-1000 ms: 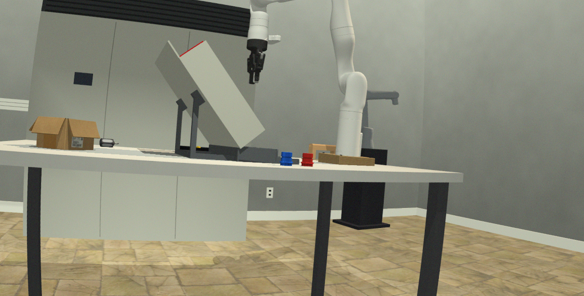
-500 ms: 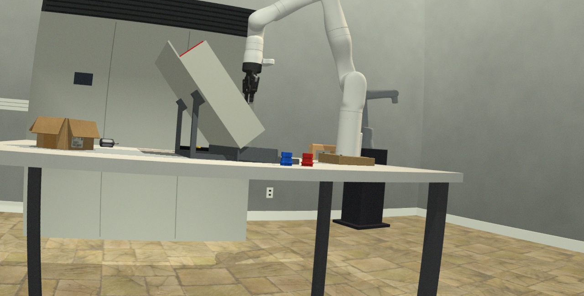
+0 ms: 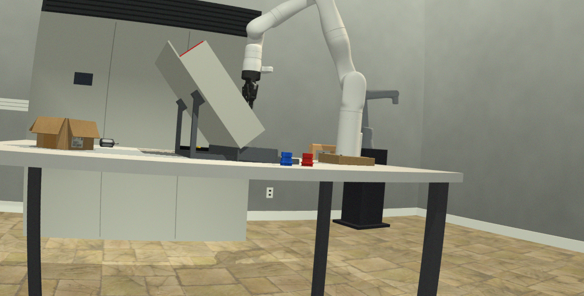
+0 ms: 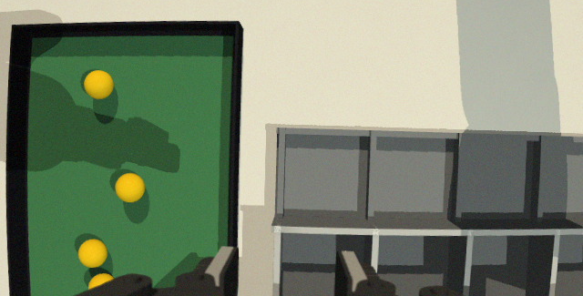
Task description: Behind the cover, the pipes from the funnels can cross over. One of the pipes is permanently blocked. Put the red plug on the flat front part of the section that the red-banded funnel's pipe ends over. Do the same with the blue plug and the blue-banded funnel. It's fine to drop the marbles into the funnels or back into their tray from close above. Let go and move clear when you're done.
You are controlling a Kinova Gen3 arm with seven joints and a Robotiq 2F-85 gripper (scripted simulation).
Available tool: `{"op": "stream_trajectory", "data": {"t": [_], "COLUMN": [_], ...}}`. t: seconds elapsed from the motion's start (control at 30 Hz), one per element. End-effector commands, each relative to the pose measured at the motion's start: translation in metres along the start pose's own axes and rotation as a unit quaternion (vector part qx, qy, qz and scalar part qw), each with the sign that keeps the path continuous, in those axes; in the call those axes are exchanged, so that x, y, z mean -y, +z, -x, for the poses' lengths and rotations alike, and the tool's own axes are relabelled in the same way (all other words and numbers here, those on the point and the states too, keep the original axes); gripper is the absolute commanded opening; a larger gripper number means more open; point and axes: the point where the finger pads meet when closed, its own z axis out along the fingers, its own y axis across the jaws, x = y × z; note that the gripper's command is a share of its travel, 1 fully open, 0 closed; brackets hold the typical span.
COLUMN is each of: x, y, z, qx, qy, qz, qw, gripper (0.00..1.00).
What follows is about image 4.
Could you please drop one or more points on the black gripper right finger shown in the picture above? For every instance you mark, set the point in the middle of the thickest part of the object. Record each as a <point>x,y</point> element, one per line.
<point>350,280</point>

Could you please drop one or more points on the yellow ball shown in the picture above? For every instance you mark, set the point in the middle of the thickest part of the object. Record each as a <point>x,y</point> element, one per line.
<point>98,84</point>
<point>100,278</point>
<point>130,187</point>
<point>92,253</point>

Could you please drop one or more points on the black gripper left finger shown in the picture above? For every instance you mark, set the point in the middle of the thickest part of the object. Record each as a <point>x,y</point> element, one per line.
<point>221,271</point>

